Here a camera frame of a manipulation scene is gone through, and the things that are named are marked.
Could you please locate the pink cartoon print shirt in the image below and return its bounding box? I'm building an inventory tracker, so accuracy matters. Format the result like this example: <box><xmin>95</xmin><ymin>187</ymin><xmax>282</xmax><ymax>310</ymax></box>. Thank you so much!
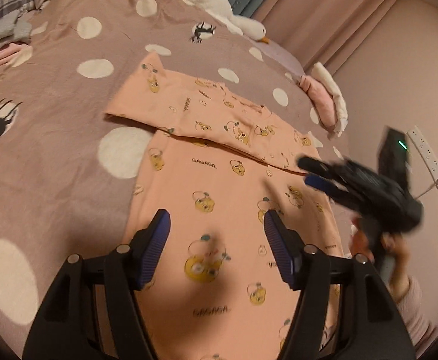
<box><xmin>106</xmin><ymin>53</ymin><xmax>342</xmax><ymax>359</ymax></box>

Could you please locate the pink sleeve right forearm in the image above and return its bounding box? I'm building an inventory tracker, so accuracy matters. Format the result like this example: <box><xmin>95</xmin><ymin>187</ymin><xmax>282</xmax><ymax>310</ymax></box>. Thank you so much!
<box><xmin>396</xmin><ymin>277</ymin><xmax>438</xmax><ymax>359</ymax></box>

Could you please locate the person right hand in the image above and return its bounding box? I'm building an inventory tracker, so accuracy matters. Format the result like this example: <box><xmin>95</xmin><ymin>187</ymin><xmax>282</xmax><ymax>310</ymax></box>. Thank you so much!
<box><xmin>349</xmin><ymin>228</ymin><xmax>410</xmax><ymax>303</ymax></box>

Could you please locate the phone on right gripper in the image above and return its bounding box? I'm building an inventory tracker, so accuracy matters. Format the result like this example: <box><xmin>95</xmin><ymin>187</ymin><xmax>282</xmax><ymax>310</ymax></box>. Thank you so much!
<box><xmin>377</xmin><ymin>127</ymin><xmax>409</xmax><ymax>190</ymax></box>

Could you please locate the white power strip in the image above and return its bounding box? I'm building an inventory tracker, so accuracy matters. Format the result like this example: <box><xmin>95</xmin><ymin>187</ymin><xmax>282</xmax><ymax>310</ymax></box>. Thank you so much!
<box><xmin>407</xmin><ymin>126</ymin><xmax>438</xmax><ymax>189</ymax></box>

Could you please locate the mauve polka dot duvet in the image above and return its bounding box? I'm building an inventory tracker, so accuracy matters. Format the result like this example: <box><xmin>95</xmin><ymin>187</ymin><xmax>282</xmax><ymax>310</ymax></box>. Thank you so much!
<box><xmin>0</xmin><ymin>0</ymin><xmax>344</xmax><ymax>355</ymax></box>

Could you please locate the pink curtain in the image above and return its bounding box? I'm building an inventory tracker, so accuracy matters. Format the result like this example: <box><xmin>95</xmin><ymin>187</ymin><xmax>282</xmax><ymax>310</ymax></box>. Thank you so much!
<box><xmin>252</xmin><ymin>0</ymin><xmax>398</xmax><ymax>72</ymax></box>

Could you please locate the grey garment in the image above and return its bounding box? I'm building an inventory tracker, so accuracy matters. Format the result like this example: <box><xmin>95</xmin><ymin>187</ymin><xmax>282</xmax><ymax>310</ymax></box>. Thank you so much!
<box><xmin>0</xmin><ymin>10</ymin><xmax>32</xmax><ymax>41</ymax></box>

